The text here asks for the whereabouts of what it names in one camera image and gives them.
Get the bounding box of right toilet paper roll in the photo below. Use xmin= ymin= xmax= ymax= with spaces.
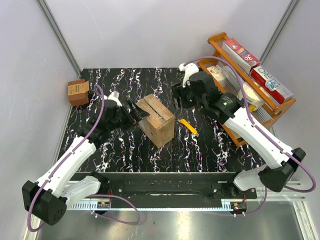
xmin=242 ymin=82 xmax=265 ymax=112

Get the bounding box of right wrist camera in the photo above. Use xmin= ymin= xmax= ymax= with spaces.
xmin=178 ymin=63 xmax=199 ymax=88

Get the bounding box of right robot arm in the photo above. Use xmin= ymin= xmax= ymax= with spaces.
xmin=171 ymin=71 xmax=306 ymax=198

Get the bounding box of orange wooden shelf rack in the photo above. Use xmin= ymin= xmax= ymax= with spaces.
xmin=197 ymin=32 xmax=297 ymax=148

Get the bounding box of red silver toothpaste box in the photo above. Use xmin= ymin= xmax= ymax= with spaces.
xmin=250 ymin=65 xmax=294 ymax=104

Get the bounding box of yellow utility knife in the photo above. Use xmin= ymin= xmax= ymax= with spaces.
xmin=178 ymin=119 xmax=199 ymax=137

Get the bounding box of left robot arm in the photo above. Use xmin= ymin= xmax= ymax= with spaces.
xmin=22 ymin=98 xmax=149 ymax=226

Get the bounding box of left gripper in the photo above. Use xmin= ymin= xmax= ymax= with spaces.
xmin=108 ymin=98 xmax=150 ymax=133

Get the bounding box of red cleaning pad pack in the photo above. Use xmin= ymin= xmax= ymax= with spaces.
xmin=67 ymin=79 xmax=90 ymax=107

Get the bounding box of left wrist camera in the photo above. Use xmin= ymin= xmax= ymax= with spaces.
xmin=104 ymin=91 xmax=123 ymax=107

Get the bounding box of red white toothpaste box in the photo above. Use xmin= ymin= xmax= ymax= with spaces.
xmin=222 ymin=38 xmax=261 ymax=74

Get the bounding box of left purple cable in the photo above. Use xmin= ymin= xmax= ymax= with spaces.
xmin=26 ymin=84 xmax=141 ymax=232

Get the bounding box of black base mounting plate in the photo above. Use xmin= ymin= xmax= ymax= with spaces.
xmin=79 ymin=171 xmax=258 ymax=210

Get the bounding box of brown cardboard express box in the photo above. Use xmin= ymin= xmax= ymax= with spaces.
xmin=136 ymin=94 xmax=175 ymax=149

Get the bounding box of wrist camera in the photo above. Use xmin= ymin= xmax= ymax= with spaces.
xmin=178 ymin=63 xmax=199 ymax=88
xmin=104 ymin=91 xmax=123 ymax=107

